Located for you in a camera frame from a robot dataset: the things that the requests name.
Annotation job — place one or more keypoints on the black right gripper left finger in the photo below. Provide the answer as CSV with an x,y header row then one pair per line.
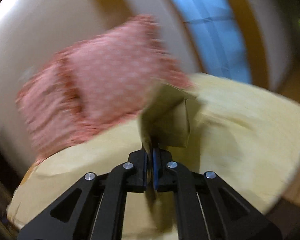
x,y
93,207

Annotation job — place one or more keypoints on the yellow patterned bed sheet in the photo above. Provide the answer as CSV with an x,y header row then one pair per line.
x,y
248,136

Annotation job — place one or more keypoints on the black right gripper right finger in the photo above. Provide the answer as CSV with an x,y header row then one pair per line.
x,y
206,206

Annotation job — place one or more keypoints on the wooden window frame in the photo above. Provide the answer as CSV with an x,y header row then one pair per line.
x,y
256,53

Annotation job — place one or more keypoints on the pink polka dot pillow left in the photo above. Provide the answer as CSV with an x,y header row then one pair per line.
x,y
95,84

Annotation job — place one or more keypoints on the blue glass window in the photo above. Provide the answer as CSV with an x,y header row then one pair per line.
x,y
217,37

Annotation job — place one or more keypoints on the khaki pants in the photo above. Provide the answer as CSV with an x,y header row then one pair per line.
x,y
168,123

